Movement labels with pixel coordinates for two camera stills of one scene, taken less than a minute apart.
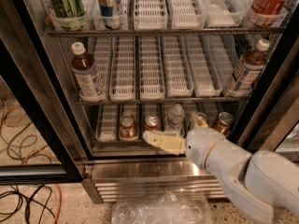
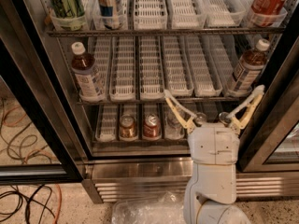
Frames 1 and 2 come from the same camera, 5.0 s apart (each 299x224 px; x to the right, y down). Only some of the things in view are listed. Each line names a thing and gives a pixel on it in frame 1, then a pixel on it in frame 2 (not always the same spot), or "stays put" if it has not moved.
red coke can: x=268 y=3 stays put
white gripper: x=199 y=146 -> x=213 y=144
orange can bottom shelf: x=223 y=122 stays put
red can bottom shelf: x=152 y=122 stays put
